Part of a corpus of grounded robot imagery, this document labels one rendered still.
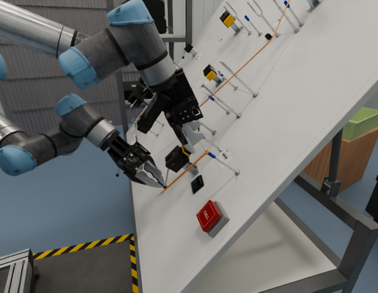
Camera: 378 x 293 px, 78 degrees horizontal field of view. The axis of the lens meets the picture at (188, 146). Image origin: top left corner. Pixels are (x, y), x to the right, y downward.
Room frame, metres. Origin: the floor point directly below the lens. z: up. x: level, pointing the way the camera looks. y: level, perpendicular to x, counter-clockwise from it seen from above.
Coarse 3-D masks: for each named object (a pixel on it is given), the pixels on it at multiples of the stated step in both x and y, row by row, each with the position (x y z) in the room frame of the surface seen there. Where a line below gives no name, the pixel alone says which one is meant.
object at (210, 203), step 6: (210, 204) 0.40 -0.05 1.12; (204, 210) 0.40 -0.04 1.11; (210, 210) 0.39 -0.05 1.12; (216, 210) 0.38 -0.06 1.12; (198, 216) 0.40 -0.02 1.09; (204, 216) 0.39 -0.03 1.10; (210, 216) 0.37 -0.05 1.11; (216, 216) 0.37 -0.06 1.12; (204, 222) 0.37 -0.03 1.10; (210, 222) 0.36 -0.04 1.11; (204, 228) 0.36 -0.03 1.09
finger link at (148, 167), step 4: (148, 160) 0.61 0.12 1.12; (148, 164) 0.59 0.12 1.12; (152, 164) 0.61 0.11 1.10; (144, 168) 0.60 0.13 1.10; (148, 168) 0.59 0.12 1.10; (152, 168) 0.59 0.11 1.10; (156, 168) 0.57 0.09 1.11; (152, 172) 0.59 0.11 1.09; (156, 172) 0.58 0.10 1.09; (160, 172) 0.56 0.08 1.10; (156, 176) 0.59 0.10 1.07; (160, 176) 0.58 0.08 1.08; (160, 180) 0.58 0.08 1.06; (164, 184) 0.58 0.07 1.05
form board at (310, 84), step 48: (240, 0) 1.33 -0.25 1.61; (288, 0) 0.90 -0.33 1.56; (336, 0) 0.68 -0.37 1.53; (192, 48) 1.46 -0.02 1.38; (240, 48) 0.93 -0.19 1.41; (288, 48) 0.69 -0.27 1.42; (336, 48) 0.54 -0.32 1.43; (240, 96) 0.69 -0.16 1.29; (288, 96) 0.54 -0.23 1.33; (336, 96) 0.44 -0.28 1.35; (144, 144) 1.04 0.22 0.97; (240, 144) 0.53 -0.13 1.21; (288, 144) 0.43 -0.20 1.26; (144, 192) 0.71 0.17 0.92; (192, 192) 0.52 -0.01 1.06; (240, 192) 0.41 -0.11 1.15; (144, 240) 0.51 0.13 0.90; (192, 240) 0.39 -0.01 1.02; (144, 288) 0.37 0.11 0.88
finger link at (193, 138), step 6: (186, 126) 0.53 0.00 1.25; (186, 132) 0.53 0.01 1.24; (192, 132) 0.53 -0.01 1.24; (198, 132) 0.53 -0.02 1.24; (186, 138) 0.53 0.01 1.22; (192, 138) 0.53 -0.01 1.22; (198, 138) 0.54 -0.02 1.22; (186, 144) 0.52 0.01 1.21; (192, 144) 0.54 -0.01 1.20; (192, 150) 0.54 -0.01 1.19
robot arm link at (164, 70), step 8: (168, 56) 0.51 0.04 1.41; (160, 64) 0.49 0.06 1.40; (168, 64) 0.50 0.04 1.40; (144, 72) 0.49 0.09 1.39; (152, 72) 0.49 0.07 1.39; (160, 72) 0.49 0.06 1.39; (168, 72) 0.50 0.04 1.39; (144, 80) 0.51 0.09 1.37; (152, 80) 0.49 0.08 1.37; (160, 80) 0.49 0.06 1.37
